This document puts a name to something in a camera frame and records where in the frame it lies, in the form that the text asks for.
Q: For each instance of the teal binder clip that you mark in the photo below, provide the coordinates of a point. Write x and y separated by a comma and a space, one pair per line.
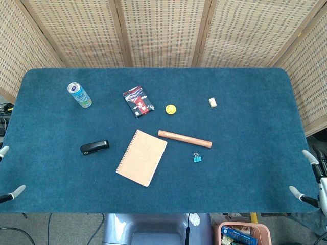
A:
197, 158

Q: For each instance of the yellow round cap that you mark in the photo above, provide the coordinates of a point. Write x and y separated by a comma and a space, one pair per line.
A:
171, 109

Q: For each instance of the woven rattan folding screen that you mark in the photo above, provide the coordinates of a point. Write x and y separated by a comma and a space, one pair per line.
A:
163, 30

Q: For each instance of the blue carpet table cover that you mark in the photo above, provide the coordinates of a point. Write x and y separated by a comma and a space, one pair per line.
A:
158, 143

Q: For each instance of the wooden rolling pin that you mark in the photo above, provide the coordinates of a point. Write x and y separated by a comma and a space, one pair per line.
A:
184, 138

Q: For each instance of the beige eraser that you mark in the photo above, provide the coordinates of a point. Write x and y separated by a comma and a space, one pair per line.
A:
213, 102

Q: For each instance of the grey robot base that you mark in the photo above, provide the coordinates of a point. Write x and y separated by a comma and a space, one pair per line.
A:
155, 229

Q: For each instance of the black stapler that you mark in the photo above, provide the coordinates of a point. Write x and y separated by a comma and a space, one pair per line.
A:
94, 147

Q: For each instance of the pink plastic basket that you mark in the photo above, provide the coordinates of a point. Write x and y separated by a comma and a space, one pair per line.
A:
242, 233

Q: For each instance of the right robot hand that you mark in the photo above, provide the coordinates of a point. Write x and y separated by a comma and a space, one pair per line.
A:
312, 159

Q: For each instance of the blue book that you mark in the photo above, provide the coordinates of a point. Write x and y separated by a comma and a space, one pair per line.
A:
238, 236

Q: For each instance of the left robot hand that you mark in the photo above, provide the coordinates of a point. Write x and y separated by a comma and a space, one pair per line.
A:
15, 191

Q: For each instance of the green white drink can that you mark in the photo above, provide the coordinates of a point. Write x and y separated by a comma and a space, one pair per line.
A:
79, 95

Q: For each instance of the yellow spiral notebook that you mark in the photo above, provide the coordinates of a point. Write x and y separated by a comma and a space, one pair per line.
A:
142, 158

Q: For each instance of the dark patterned card box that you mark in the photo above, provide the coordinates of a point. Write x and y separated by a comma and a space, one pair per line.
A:
138, 101

